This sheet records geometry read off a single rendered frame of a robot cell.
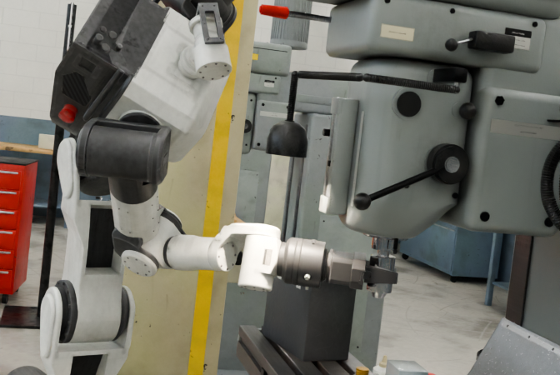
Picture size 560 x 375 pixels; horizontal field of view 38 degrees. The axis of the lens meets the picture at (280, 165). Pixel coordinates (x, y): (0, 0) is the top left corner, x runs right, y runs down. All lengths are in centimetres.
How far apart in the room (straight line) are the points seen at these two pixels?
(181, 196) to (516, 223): 188
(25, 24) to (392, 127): 920
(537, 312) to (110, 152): 92
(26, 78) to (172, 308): 741
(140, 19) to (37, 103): 883
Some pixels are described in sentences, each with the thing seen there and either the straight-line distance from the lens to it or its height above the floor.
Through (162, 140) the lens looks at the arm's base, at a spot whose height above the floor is 144.
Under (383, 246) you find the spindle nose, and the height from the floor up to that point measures 129.
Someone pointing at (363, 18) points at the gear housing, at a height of 168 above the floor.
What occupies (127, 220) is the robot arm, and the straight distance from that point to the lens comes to 156.
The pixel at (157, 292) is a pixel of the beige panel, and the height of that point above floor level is 78.
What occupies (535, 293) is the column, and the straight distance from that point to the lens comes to 176.
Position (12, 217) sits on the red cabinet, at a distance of 591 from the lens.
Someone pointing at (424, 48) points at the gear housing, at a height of 165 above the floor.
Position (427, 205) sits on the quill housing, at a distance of 144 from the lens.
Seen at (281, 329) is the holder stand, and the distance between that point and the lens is 195.
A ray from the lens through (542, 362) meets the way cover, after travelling 170.
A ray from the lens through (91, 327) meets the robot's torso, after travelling 187.
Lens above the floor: 149
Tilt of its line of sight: 3 degrees down
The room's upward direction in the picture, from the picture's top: 7 degrees clockwise
